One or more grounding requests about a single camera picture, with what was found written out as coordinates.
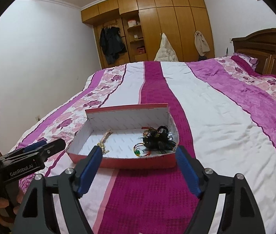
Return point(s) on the white wall socket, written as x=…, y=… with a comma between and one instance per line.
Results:
x=37, y=118

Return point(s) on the purple floral bedspread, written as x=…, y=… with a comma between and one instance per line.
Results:
x=213, y=114

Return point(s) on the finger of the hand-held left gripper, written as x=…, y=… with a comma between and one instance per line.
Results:
x=34, y=146
x=54, y=147

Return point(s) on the beige hanging cloth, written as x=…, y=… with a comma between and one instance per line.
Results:
x=201, y=42

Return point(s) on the dark hanging jacket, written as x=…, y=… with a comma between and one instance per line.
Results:
x=111, y=43

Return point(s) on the cream down jacket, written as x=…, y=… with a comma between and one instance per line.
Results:
x=166, y=51

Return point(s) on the small red shelf box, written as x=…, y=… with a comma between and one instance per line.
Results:
x=140, y=50

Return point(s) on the white shelf container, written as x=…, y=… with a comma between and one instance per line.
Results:
x=131, y=23

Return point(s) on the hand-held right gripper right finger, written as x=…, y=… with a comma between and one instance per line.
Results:
x=186, y=173

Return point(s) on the red cardboard box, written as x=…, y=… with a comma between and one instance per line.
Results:
x=118, y=131

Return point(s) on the dark wooden headboard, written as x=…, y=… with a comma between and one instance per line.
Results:
x=269, y=48

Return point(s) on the purple floral pillow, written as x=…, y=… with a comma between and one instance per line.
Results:
x=246, y=61

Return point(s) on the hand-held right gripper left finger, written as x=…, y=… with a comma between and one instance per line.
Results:
x=91, y=168

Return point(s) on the black hair accessories pile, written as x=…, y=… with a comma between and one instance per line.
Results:
x=160, y=140

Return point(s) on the wooden wardrobe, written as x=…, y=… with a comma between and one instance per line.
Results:
x=167, y=24

